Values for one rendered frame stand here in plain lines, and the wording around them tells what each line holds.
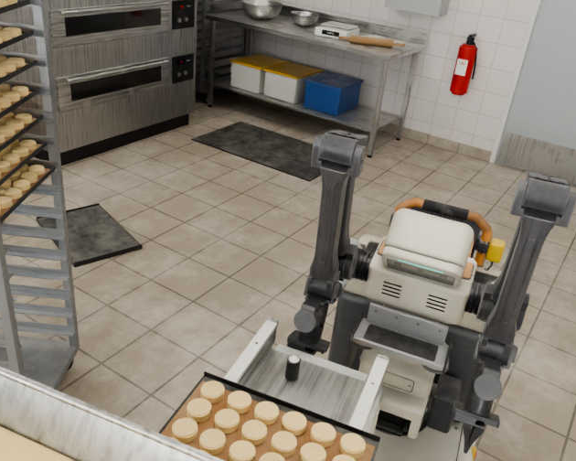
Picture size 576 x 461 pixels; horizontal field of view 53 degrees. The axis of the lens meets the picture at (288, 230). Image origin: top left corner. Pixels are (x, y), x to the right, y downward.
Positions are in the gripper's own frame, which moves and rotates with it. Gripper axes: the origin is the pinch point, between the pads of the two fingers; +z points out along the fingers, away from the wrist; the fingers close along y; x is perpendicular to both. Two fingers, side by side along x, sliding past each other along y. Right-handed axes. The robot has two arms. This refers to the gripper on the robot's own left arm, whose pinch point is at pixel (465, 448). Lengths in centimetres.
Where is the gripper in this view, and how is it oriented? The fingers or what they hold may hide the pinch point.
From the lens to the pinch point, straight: 148.5
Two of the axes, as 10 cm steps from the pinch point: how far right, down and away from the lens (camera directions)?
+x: 3.0, 0.3, 9.5
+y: 9.2, 2.6, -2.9
